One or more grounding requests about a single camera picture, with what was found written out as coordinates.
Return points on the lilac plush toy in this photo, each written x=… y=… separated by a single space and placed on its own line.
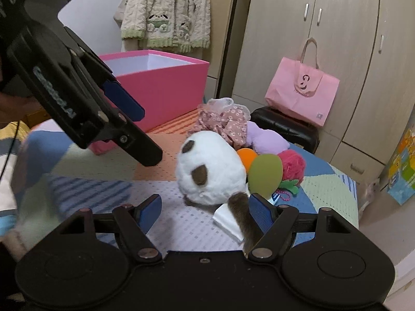
x=264 y=141

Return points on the colourful patchwork blanket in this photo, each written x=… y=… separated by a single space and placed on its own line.
x=53 y=178

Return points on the colourful hanging gift bag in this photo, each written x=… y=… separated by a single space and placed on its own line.
x=401 y=170

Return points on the orange ball toy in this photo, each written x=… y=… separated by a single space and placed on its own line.
x=247 y=156

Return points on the beige canvas tote bag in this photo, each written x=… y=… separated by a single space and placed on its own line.
x=119 y=13

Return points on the white panda plush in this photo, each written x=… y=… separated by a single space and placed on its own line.
x=209 y=173

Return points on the pink mesh bath sponge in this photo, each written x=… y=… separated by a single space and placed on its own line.
x=293 y=165

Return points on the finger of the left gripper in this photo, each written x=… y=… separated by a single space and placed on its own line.
x=128 y=136
x=124 y=98

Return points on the pink tote bag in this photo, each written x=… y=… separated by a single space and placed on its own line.
x=301 y=91

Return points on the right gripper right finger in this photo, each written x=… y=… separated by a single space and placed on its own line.
x=277 y=226

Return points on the pink floral fabric scrunchie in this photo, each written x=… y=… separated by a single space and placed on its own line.
x=226 y=118

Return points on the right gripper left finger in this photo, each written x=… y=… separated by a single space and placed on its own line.
x=133 y=223

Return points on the cream knitted cardigan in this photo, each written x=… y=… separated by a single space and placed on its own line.
x=178 y=25

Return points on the person's left hand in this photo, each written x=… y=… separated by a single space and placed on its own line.
x=14 y=108

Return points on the beige wooden wardrobe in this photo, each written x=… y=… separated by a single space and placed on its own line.
x=368 y=45

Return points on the black suitcase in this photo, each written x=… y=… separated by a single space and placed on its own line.
x=295 y=131

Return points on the pink cardboard box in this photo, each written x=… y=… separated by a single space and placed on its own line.
x=166 y=85

